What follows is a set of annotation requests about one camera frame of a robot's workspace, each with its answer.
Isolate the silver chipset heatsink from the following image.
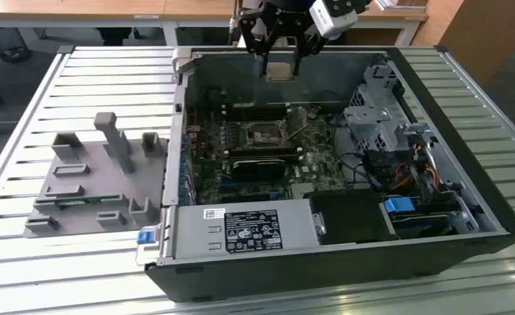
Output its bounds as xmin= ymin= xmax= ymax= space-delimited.
xmin=290 ymin=182 xmax=318 ymax=195

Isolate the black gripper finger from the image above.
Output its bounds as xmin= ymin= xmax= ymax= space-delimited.
xmin=279 ymin=14 xmax=328 ymax=77
xmin=239 ymin=11 xmax=280 ymax=77

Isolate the CPU socket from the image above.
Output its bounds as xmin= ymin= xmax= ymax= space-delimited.
xmin=243 ymin=119 xmax=292 ymax=148

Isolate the silver CPU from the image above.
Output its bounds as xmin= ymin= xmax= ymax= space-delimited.
xmin=268 ymin=62 xmax=295 ymax=81

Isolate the green RAM stick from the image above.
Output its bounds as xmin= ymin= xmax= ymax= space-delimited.
xmin=55 ymin=196 xmax=123 ymax=207

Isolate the black drive bay box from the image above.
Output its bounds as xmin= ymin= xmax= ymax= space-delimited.
xmin=307 ymin=190 xmax=396 ymax=245

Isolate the coloured wire bundle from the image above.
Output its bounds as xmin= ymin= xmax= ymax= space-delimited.
xmin=388 ymin=140 xmax=443 ymax=191

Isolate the black mesh waste basket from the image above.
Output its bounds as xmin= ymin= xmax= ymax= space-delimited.
xmin=0 ymin=28 xmax=33 ymax=63

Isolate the silver power supply unit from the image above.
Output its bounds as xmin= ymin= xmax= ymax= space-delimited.
xmin=169 ymin=198 xmax=320 ymax=260

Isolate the white paper stack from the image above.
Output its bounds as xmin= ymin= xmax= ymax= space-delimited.
xmin=374 ymin=0 xmax=430 ymax=12

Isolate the black wire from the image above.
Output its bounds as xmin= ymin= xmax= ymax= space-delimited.
xmin=335 ymin=152 xmax=379 ymax=191

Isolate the black and grey PC case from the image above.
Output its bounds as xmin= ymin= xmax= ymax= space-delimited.
xmin=143 ymin=45 xmax=515 ymax=303

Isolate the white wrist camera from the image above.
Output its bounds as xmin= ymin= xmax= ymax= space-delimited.
xmin=308 ymin=0 xmax=358 ymax=41

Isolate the black RAM slot bank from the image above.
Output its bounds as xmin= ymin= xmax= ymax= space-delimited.
xmin=225 ymin=147 xmax=298 ymax=160
xmin=225 ymin=103 xmax=287 ymax=121

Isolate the wooden desk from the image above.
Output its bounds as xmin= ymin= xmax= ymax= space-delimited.
xmin=0 ymin=0 xmax=430 ymax=47

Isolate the metal socket cover frame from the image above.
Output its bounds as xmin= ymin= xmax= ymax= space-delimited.
xmin=282 ymin=104 xmax=314 ymax=140

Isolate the black graphics card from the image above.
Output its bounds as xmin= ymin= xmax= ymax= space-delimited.
xmin=231 ymin=158 xmax=287 ymax=180

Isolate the metal drive cage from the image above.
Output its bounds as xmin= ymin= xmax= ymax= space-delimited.
xmin=343 ymin=64 xmax=410 ymax=154

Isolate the grey parts rack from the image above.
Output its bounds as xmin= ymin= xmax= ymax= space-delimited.
xmin=23 ymin=112 xmax=171 ymax=239

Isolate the green motherboard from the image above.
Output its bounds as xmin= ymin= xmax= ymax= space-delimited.
xmin=181 ymin=104 xmax=366 ymax=205

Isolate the blue disk carrier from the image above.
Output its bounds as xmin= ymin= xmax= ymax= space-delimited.
xmin=382 ymin=196 xmax=458 ymax=240

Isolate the wooden cabinet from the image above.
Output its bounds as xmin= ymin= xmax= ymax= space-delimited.
xmin=410 ymin=0 xmax=515 ymax=86

